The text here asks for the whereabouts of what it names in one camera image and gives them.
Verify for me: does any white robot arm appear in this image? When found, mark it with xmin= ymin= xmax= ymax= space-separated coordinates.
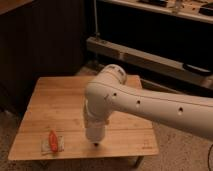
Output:
xmin=84 ymin=64 xmax=213 ymax=144

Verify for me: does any orange eraser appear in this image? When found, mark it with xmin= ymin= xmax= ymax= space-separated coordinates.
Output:
xmin=49 ymin=131 xmax=58 ymax=152

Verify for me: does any wooden folding table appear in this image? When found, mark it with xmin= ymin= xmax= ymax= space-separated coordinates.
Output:
xmin=8 ymin=76 xmax=159 ymax=170

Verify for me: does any clear plastic wrapper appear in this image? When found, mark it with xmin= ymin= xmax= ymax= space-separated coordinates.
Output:
xmin=41 ymin=136 xmax=65 ymax=155

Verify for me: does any grey metal beam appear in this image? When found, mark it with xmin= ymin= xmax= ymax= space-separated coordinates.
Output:
xmin=86 ymin=37 xmax=213 ymax=90

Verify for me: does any vertical metal pole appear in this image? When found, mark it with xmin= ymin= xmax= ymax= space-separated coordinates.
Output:
xmin=93 ymin=0 xmax=100 ymax=40

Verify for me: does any upper shelf with items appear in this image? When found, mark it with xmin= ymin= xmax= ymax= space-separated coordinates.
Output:
xmin=101 ymin=0 xmax=213 ymax=24

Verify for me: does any black handle on beam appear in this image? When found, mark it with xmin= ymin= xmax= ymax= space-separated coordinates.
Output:
xmin=182 ymin=63 xmax=213 ymax=76

